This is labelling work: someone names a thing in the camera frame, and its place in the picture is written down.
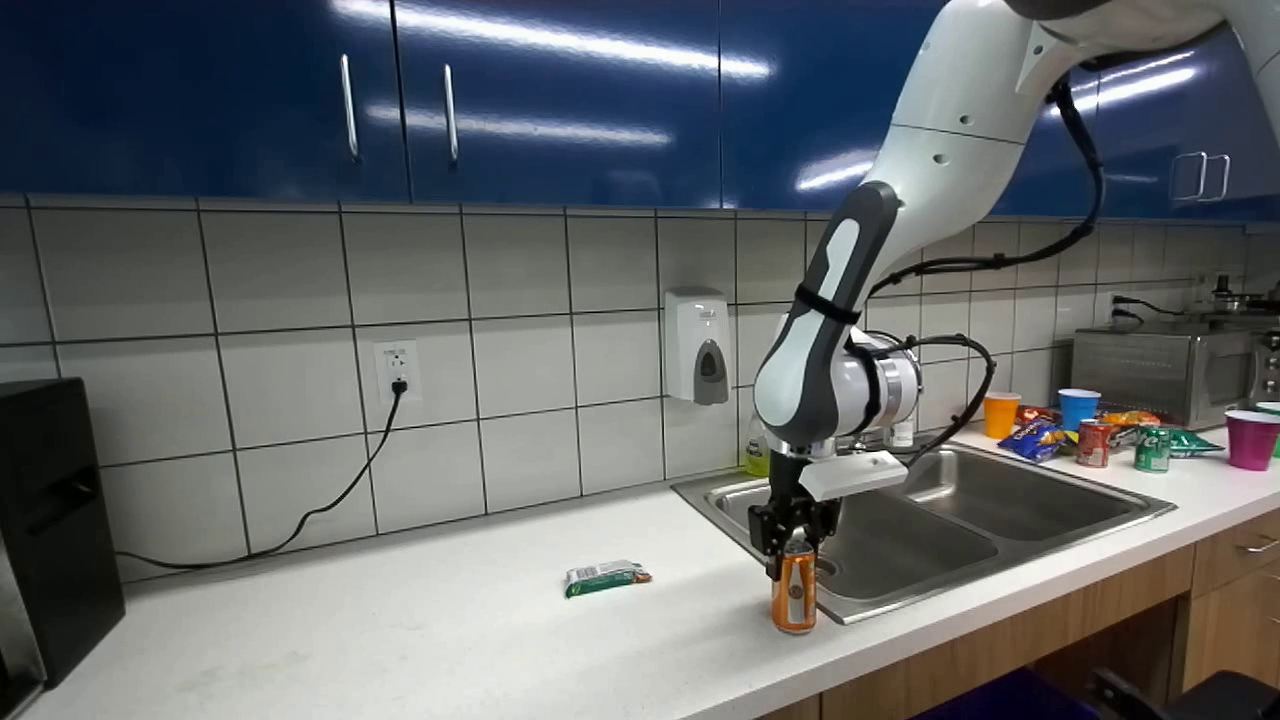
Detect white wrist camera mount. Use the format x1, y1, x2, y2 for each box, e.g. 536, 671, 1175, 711
799, 452, 907, 504

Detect black appliance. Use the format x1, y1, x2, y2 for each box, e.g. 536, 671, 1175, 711
0, 382, 124, 720

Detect white wall outlet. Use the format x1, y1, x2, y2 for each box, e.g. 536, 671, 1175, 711
375, 344, 418, 396

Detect orange drink can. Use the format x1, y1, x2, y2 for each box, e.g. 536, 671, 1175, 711
767, 528, 817, 636

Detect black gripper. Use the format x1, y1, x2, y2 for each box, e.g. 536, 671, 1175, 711
747, 452, 839, 559

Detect green snack packet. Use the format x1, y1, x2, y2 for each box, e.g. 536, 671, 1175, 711
563, 559, 651, 600

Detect orange cup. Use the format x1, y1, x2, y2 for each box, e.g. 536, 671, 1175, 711
983, 391, 1020, 442

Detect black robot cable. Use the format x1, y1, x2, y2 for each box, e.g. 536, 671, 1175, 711
854, 73, 1112, 455

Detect green cup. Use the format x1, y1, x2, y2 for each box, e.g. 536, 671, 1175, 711
1135, 432, 1172, 473

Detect red cup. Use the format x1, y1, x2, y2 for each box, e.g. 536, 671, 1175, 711
1075, 419, 1112, 467

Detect stainless steel sink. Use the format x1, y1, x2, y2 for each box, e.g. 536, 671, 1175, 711
672, 435, 1179, 628

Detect colourful snack packets pile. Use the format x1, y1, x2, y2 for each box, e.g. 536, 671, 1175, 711
1001, 414, 1219, 473

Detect blue cup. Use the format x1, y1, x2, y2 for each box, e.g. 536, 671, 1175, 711
1057, 387, 1100, 432

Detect blue recycling bin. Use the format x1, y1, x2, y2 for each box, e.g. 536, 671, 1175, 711
918, 671, 1095, 720

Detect blue upper cabinets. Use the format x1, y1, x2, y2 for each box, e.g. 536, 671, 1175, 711
0, 0, 1280, 223

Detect purple cup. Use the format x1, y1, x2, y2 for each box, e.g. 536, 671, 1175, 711
1229, 409, 1280, 473

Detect stainless steel microwave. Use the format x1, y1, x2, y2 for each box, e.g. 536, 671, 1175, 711
1074, 327, 1258, 430

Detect black power cord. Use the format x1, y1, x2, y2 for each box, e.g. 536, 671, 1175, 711
113, 376, 411, 578

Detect white soap dispenser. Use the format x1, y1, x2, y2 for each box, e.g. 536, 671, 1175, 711
664, 291, 734, 404

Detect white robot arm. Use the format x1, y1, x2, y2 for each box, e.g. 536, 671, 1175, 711
747, 0, 1280, 559

